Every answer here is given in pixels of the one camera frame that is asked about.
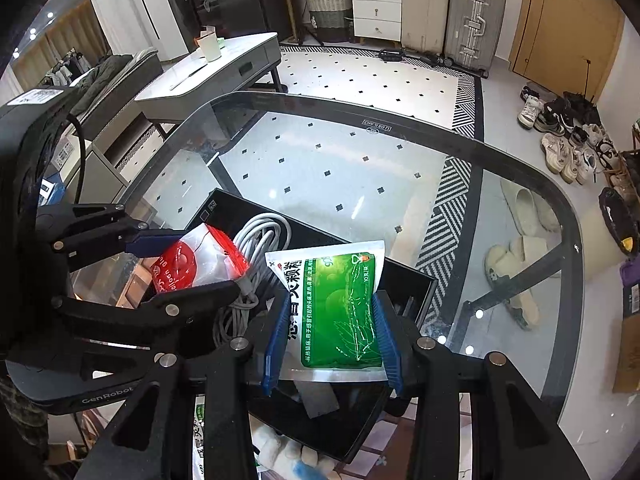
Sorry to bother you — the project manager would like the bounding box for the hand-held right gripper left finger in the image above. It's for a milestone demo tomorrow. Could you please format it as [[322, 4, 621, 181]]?
[[87, 305, 293, 480]]

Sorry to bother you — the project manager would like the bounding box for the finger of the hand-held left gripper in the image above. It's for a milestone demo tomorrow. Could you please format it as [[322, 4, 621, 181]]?
[[50, 203, 188, 271], [50, 280, 241, 361]]

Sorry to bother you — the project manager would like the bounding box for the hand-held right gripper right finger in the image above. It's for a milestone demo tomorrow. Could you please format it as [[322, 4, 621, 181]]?
[[371, 291, 591, 480]]

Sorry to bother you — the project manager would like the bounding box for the red white snack packet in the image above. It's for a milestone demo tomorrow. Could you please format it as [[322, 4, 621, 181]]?
[[150, 223, 250, 295]]

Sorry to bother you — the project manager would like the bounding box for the green medicine packet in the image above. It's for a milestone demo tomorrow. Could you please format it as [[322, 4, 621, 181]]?
[[191, 394, 210, 480], [264, 240, 388, 383]]

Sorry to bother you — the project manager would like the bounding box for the black cardboard box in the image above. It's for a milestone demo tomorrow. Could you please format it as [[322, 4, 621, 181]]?
[[182, 187, 438, 465]]

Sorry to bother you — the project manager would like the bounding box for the white cable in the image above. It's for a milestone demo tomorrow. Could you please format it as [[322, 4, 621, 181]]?
[[212, 211, 293, 348]]

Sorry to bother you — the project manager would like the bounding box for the person's left forearm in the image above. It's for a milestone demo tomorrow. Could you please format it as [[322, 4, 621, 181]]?
[[0, 375, 48, 480]]

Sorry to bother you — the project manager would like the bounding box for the grey side cabinet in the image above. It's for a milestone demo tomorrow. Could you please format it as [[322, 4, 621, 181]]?
[[42, 130, 131, 206]]

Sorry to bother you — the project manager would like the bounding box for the blue white plush toy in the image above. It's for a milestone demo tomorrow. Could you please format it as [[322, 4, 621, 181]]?
[[250, 425, 346, 480]]

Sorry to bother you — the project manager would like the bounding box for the cream slipper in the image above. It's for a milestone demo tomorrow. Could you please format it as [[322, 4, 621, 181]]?
[[484, 244, 526, 283], [520, 187, 563, 233], [505, 235, 562, 332], [501, 178, 541, 237]]

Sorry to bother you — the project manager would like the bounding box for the thin grey stick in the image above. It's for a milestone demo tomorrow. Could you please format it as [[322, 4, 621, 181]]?
[[170, 64, 208, 90]]

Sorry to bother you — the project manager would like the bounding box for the dark green jacket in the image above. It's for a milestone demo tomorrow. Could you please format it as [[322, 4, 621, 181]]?
[[70, 54, 136, 111]]

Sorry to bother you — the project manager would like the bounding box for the grey sofa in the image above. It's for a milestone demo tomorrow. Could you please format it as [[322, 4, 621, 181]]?
[[75, 47, 163, 141]]

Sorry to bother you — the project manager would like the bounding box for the hanging clothes row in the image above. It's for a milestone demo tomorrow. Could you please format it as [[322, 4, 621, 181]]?
[[37, 47, 103, 88]]

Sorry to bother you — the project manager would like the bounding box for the white grey coffee table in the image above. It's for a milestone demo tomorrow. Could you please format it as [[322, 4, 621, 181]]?
[[134, 31, 282, 141]]

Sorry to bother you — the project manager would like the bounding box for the white cup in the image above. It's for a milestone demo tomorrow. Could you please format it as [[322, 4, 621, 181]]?
[[199, 25, 223, 63]]

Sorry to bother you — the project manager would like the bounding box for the tall glossy wardrobe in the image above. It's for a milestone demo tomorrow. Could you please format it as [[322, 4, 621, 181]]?
[[84, 0, 190, 61]]

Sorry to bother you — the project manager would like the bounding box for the pile of loose shoes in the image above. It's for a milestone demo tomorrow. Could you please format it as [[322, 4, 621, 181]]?
[[517, 85, 623, 186]]

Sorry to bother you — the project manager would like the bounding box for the dark grey fridge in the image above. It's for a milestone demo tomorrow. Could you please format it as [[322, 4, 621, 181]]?
[[170, 0, 271, 51]]

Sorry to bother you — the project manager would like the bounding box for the glass table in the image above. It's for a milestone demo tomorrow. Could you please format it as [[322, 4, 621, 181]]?
[[120, 45, 485, 321]]

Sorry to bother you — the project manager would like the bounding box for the wooden shoe rack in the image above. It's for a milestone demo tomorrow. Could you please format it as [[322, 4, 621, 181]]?
[[602, 122, 640, 201]]

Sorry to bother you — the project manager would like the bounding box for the wicker laundry basket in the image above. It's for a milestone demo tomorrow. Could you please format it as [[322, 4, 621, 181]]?
[[306, 0, 352, 41]]

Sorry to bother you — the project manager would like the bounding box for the black umbrella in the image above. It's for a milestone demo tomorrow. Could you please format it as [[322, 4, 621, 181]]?
[[562, 59, 602, 127]]

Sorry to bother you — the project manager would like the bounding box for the silver suitcase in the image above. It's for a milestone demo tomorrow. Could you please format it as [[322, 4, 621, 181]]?
[[444, 0, 507, 78]]

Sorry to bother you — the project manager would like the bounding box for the beige suitcase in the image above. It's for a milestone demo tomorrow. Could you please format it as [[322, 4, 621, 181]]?
[[400, 0, 453, 56]]

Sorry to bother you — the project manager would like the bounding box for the tan wooden door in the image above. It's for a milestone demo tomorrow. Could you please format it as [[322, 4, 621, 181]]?
[[509, 0, 626, 106]]

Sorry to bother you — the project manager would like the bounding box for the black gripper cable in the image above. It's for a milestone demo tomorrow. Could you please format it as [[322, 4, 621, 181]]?
[[64, 112, 87, 206]]

